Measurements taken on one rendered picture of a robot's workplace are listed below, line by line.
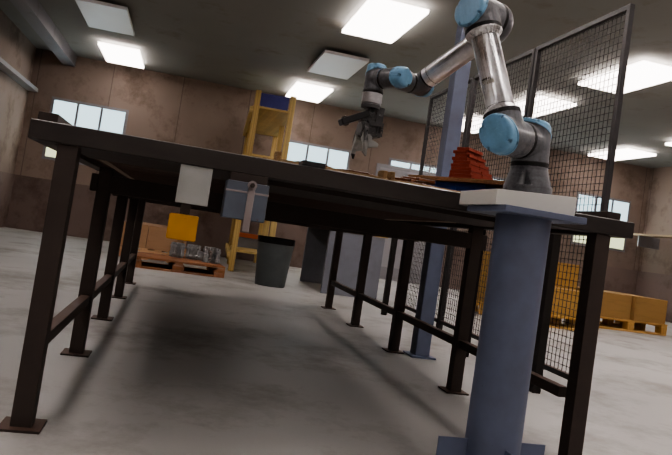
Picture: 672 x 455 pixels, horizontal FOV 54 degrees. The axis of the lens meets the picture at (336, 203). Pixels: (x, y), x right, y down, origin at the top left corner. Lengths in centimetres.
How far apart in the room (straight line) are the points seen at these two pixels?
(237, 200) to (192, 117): 1012
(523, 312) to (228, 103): 1051
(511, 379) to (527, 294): 26
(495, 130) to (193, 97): 1047
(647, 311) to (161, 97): 852
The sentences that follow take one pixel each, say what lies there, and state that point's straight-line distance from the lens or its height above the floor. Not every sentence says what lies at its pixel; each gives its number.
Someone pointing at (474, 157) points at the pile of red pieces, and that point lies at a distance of 329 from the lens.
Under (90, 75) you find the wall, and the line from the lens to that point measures 1241.
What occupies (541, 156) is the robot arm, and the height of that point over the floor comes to 104.
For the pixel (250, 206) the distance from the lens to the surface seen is 210.
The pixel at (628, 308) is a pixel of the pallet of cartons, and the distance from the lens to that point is 991.
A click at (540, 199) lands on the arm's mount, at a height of 91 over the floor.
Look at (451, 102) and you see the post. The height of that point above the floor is 168.
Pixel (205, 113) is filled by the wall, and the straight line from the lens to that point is 1221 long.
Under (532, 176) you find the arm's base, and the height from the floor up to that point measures 97.
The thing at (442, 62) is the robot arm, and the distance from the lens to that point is 241.
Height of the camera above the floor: 71
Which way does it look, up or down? 3 degrees up
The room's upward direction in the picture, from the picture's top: 9 degrees clockwise
